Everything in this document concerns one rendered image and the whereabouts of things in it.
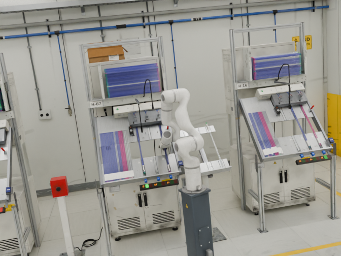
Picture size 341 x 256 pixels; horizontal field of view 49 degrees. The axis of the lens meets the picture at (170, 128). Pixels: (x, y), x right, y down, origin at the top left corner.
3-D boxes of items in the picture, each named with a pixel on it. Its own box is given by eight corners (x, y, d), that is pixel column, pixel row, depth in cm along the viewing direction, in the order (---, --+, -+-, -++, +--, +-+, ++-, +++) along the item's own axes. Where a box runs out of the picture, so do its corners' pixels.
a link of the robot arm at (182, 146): (203, 166, 282) (200, 136, 277) (181, 172, 274) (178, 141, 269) (194, 163, 293) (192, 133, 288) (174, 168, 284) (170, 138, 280)
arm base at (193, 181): (211, 189, 285) (209, 166, 281) (190, 196, 276) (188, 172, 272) (197, 183, 301) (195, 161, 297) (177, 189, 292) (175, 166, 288)
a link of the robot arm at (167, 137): (171, 135, 324) (161, 136, 323) (172, 129, 312) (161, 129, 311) (172, 144, 320) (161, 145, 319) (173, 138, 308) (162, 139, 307)
